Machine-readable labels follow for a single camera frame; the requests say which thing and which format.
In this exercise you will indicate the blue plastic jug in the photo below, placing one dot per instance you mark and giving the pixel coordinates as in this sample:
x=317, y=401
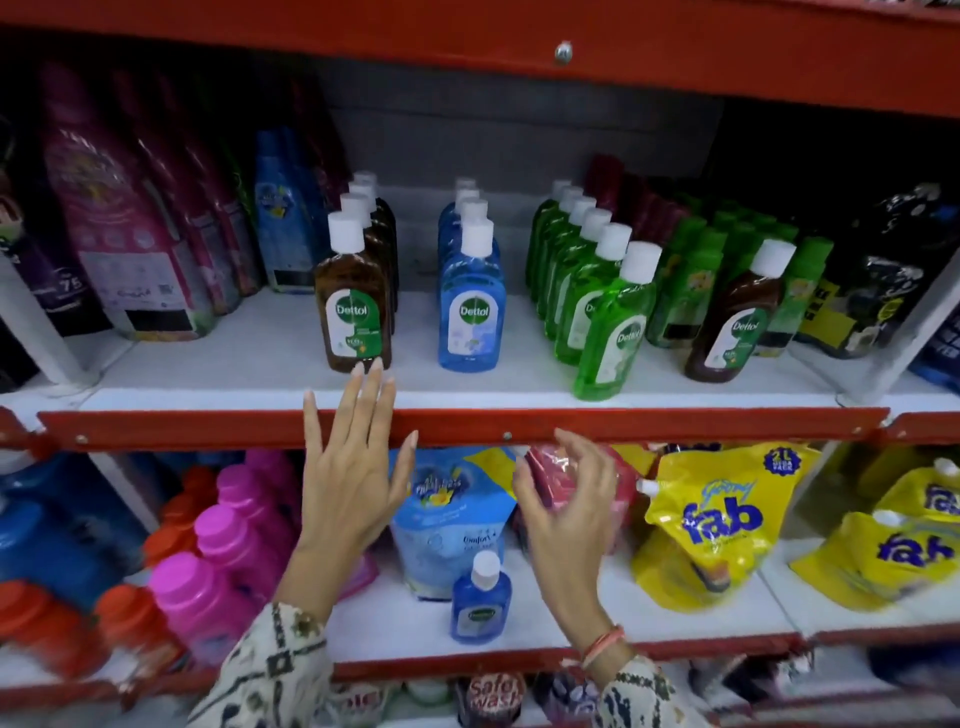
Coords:
x=45, y=555
x=90, y=487

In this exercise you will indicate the person's left thumb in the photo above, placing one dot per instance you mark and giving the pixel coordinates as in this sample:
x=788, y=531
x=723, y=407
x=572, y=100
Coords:
x=403, y=469

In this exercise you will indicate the brown antiseptic bottle white cap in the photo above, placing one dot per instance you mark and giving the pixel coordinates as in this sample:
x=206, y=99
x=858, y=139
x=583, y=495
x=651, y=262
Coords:
x=735, y=322
x=352, y=307
x=379, y=255
x=367, y=178
x=384, y=221

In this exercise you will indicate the yellow spouted detergent pouch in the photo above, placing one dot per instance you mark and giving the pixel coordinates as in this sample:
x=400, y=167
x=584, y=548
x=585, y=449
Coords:
x=877, y=559
x=712, y=525
x=926, y=491

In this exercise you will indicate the person's left little finger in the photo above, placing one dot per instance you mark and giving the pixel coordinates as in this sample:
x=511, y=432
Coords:
x=312, y=427

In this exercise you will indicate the row of green-capped green bottles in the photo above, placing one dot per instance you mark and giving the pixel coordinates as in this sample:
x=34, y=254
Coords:
x=694, y=285

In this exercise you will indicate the person's right thumb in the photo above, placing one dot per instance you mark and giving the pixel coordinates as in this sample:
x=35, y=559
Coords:
x=527, y=499

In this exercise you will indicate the person's right hand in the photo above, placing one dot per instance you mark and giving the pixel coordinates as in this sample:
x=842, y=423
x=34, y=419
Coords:
x=574, y=540

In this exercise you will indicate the purple detergent pouch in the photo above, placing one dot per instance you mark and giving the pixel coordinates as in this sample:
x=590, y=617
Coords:
x=41, y=262

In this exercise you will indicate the pink refill pouch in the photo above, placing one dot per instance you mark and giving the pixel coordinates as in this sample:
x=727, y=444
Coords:
x=622, y=487

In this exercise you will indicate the red and white pouch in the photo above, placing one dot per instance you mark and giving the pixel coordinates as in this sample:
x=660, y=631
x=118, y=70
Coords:
x=491, y=697

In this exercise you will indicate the small blue bottle white cap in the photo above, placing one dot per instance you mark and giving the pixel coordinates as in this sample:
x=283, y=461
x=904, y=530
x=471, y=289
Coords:
x=480, y=604

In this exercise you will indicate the person's left middle finger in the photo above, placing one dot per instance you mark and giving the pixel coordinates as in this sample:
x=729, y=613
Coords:
x=367, y=409

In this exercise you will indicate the orange plastic bottle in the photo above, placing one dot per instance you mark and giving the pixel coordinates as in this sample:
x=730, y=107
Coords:
x=45, y=626
x=135, y=622
x=176, y=517

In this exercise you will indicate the blue softener pouch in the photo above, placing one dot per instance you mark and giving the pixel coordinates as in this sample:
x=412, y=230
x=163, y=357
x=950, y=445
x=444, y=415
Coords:
x=281, y=217
x=315, y=187

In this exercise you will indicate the white shelf divider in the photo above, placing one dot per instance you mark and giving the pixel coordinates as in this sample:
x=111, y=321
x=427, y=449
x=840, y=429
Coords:
x=124, y=487
x=900, y=337
x=37, y=322

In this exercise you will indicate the dark purple pouch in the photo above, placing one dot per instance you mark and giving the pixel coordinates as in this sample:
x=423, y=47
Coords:
x=562, y=697

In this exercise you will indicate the blue liquid bottle white cap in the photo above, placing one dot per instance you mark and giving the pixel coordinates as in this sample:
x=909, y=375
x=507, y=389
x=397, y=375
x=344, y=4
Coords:
x=472, y=315
x=471, y=210
x=465, y=196
x=465, y=182

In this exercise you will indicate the red metal shelf rack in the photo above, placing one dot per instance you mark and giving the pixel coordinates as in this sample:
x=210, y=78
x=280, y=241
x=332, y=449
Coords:
x=480, y=426

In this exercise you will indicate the person's left forearm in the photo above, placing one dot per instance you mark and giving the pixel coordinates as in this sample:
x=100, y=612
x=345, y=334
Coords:
x=277, y=652

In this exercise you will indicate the row of white-capped green bottles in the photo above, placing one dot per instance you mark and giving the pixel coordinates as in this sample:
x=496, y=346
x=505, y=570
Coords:
x=611, y=337

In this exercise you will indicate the person's right forearm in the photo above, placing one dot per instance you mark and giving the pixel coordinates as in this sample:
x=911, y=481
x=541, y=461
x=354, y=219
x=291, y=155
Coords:
x=637, y=686

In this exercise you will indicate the pink plastic bottle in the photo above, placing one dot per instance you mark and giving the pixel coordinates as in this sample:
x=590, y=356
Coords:
x=274, y=465
x=236, y=540
x=251, y=487
x=195, y=600

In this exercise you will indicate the light blue refill pouch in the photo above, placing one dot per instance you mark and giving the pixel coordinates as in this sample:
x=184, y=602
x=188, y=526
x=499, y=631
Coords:
x=450, y=525

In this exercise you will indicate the pink detergent pouch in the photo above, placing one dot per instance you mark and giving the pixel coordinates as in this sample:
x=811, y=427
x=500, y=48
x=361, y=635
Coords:
x=229, y=217
x=112, y=217
x=191, y=210

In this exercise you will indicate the white shelf board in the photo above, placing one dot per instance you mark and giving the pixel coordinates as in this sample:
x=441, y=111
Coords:
x=675, y=611
x=525, y=375

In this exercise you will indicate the black detergent pouch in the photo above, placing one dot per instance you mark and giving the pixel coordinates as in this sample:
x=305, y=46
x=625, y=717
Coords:
x=862, y=307
x=919, y=225

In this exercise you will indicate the dark blue pouch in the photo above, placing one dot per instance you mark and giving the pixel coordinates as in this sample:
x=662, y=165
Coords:
x=941, y=356

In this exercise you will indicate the row of dark red bottles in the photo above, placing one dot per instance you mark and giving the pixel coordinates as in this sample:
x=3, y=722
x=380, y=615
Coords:
x=626, y=199

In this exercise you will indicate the person's left hand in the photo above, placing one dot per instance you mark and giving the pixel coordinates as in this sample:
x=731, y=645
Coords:
x=349, y=495

